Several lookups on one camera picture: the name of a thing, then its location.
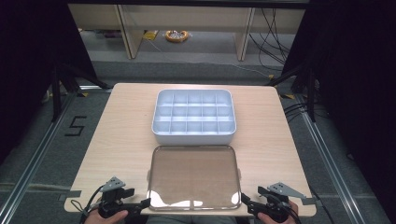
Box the black tripod stand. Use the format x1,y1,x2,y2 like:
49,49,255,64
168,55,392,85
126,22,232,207
266,61,319,123
49,60,110,123

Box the white compartment storage box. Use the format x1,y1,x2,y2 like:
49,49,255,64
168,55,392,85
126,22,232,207
151,89,237,147

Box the black floor cables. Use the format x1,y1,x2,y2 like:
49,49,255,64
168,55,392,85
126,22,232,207
282,102,313,123

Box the person's right hand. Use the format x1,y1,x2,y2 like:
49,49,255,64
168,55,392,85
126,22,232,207
257,200,301,224

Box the black curtain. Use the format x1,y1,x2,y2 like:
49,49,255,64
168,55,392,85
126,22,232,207
282,0,396,217
0,0,98,164

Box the aluminium floor rail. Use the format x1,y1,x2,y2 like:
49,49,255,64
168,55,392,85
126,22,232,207
294,92,369,224
0,89,79,224

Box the beige wooden furniture frame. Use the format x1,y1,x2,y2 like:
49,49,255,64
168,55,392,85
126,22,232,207
67,3,306,63

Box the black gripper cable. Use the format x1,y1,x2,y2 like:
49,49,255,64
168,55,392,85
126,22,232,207
70,185,106,224
307,187,332,224

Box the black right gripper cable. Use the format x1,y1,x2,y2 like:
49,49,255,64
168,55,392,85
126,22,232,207
307,187,332,224

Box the bunch of black hanging cables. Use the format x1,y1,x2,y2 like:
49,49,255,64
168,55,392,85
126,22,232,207
247,7,297,73

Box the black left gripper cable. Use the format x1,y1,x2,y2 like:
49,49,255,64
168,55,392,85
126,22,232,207
70,185,106,224

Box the yellow packet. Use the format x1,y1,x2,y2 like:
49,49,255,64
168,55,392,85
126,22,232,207
142,30,160,41

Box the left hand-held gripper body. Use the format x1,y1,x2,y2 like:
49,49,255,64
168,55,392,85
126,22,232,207
98,175,133,219

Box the transparent plastic box lid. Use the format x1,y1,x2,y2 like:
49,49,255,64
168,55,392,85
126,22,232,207
146,145,243,212

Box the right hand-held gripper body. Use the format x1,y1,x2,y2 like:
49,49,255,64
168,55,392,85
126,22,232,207
258,181,308,224

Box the grey tape strip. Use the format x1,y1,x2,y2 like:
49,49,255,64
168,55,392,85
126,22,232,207
300,196,318,206
58,189,83,202

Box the person's left hand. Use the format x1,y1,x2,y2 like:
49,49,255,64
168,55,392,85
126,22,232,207
83,209,129,224

